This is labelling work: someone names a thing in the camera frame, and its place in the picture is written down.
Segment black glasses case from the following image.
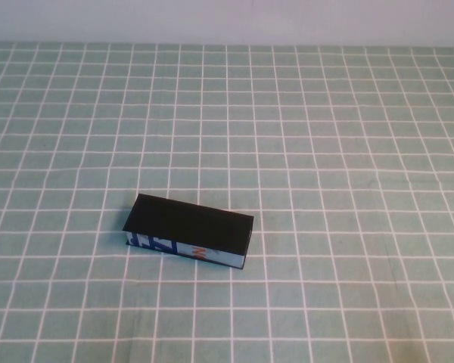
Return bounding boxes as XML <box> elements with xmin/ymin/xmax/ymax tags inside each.
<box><xmin>121</xmin><ymin>193</ymin><xmax>255</xmax><ymax>271</ymax></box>

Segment green checked tablecloth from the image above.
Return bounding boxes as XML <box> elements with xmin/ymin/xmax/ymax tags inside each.
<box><xmin>0</xmin><ymin>40</ymin><xmax>454</xmax><ymax>363</ymax></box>

